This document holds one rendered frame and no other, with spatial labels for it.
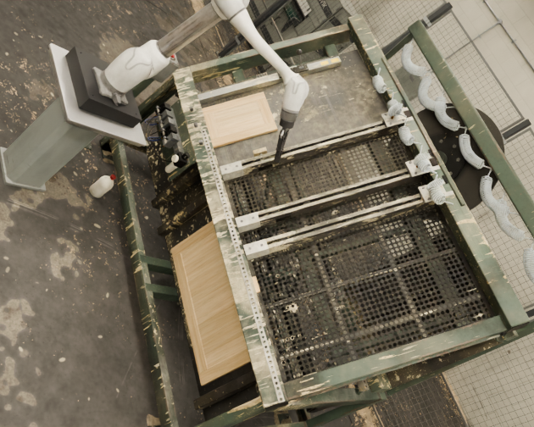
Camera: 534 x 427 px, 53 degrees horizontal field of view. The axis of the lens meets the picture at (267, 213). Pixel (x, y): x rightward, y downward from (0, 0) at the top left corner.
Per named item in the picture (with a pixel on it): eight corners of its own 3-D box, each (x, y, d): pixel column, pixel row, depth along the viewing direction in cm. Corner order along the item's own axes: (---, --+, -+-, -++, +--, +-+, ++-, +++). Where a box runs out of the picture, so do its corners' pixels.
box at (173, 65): (143, 63, 337) (162, 45, 329) (157, 71, 346) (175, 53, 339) (146, 76, 332) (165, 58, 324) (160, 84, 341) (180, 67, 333)
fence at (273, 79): (198, 98, 343) (197, 94, 339) (338, 60, 349) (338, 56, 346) (200, 104, 341) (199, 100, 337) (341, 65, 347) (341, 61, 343)
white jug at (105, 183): (87, 184, 353) (106, 168, 344) (100, 188, 360) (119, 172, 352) (89, 196, 348) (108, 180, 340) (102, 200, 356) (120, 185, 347)
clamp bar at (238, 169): (220, 170, 315) (214, 146, 294) (408, 116, 323) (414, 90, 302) (225, 184, 311) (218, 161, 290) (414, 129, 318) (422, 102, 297)
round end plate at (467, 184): (363, 144, 379) (464, 76, 344) (366, 146, 383) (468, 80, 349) (408, 241, 341) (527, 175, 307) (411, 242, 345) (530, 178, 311)
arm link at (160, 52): (117, 60, 282) (134, 55, 302) (135, 87, 286) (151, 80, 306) (232, -26, 253) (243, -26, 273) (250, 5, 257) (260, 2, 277)
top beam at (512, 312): (346, 28, 362) (347, 17, 353) (360, 24, 363) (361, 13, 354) (504, 333, 258) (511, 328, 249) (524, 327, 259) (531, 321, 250)
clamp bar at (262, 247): (243, 247, 290) (238, 228, 269) (446, 187, 298) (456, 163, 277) (248, 263, 285) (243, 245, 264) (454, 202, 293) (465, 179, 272)
